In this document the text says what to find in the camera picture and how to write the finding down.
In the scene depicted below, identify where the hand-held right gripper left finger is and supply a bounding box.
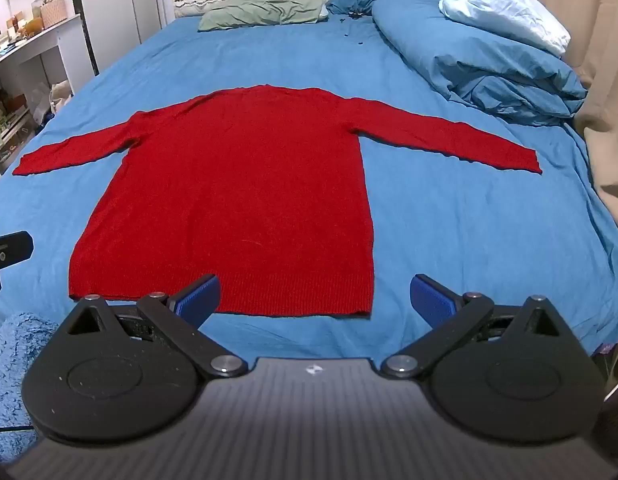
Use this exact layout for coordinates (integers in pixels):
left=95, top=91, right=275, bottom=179
left=59, top=273, right=250, bottom=379

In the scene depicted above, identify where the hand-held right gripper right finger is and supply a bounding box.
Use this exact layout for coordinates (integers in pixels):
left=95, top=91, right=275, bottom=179
left=381, top=273, right=570, bottom=379

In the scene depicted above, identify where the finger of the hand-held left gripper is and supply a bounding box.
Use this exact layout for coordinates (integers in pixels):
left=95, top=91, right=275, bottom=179
left=0, top=231, right=35, bottom=293

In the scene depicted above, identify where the red knit sweater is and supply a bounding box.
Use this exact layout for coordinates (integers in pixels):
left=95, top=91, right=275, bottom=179
left=13, top=85, right=542, bottom=319

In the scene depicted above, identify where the blue bed sheet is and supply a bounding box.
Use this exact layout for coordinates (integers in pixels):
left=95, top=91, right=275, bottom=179
left=0, top=9, right=618, bottom=362

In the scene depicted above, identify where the blue fluffy cloth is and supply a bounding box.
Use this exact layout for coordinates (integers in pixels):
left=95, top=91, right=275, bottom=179
left=0, top=312, right=60, bottom=464

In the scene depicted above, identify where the white plastic bag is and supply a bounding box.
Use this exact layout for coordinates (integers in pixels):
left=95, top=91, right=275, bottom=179
left=48, top=80, right=74, bottom=113

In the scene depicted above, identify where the white desk with shelves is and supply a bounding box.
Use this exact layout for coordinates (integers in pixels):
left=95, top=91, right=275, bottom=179
left=0, top=12, right=98, bottom=177

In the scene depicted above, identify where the wicker basket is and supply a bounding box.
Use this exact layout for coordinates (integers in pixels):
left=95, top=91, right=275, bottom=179
left=40, top=0, right=69, bottom=30

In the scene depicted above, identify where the blue bolster pillow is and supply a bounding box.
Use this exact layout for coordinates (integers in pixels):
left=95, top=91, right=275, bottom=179
left=371, top=0, right=589, bottom=126

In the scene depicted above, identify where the beige curtain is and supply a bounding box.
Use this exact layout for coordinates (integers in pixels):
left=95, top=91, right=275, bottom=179
left=553, top=0, right=618, bottom=243

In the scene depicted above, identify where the white wardrobe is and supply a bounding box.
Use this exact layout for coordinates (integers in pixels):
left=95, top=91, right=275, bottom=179
left=77, top=0, right=176, bottom=75

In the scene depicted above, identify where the green garment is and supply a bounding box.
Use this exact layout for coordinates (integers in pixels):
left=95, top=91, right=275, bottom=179
left=198, top=0, right=330, bottom=32

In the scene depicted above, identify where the light blue blanket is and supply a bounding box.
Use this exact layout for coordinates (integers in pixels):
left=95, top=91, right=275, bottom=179
left=437, top=0, right=572, bottom=56

